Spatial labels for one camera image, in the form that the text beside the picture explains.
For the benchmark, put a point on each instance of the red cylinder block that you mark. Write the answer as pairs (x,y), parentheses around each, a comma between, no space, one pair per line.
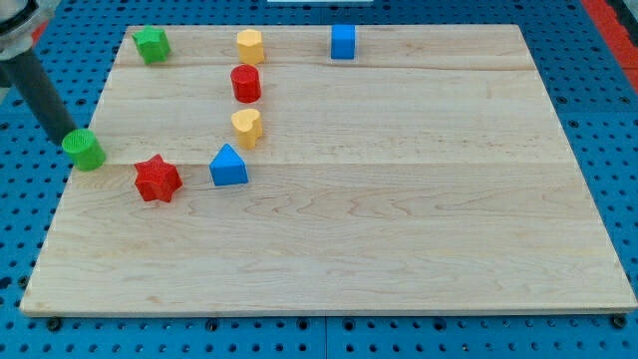
(245,84)

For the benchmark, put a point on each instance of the yellow hexagon block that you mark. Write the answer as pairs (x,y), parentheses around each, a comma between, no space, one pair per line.
(250,47)

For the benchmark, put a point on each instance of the blue triangle block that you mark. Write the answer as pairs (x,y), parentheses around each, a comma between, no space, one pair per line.
(227,167)

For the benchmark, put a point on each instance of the green cylinder block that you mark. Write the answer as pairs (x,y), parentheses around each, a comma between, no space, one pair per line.
(84,150)

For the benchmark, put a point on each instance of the red star block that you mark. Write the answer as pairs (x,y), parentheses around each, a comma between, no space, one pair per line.
(156,179)

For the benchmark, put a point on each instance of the red strip at edge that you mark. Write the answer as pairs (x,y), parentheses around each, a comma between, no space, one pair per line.
(618,27)

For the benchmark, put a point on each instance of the grey robot arm flange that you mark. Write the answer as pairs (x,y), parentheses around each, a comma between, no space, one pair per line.
(21,20)

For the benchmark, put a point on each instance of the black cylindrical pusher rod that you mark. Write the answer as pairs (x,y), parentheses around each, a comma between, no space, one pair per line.
(37,95)

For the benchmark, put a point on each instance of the green star block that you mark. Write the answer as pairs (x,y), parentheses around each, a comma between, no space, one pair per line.
(152,44)

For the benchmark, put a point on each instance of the yellow heart block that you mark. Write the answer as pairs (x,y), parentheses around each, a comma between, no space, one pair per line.
(247,127)

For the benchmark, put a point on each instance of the light wooden board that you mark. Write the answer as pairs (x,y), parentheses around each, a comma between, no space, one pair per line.
(428,176)

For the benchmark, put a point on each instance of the blue cube block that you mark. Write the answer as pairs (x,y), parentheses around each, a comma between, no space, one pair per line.
(343,42)

